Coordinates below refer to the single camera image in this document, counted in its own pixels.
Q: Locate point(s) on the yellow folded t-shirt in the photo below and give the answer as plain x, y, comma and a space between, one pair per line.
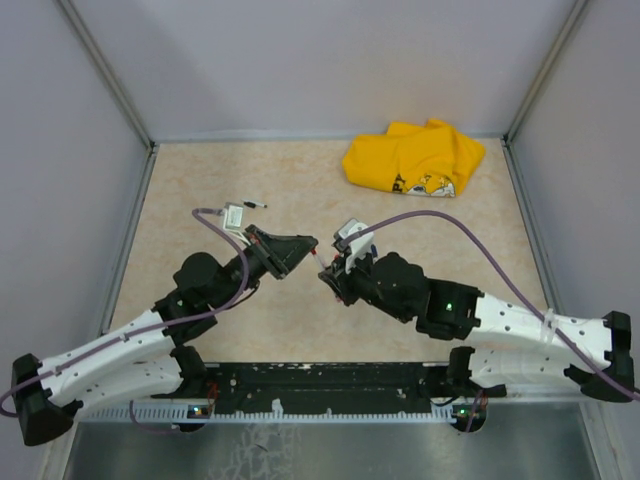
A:
433, 160

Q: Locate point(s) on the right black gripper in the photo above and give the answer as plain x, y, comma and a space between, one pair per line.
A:
342, 280

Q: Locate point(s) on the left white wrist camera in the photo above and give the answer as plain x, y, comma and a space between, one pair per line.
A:
232, 221

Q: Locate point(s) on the black capped marker pen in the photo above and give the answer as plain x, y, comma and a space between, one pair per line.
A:
254, 204

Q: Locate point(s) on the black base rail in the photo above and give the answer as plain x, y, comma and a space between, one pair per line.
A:
318, 388

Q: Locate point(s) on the white pen red end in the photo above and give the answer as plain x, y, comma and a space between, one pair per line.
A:
319, 261

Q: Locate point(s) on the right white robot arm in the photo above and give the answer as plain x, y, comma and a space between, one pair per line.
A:
504, 344

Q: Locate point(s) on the white slotted cable duct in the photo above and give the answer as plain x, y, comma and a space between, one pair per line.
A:
187, 413

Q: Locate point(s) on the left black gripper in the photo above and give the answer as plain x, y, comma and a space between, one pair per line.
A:
282, 253

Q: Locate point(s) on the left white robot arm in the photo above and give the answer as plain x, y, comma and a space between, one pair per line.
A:
151, 356

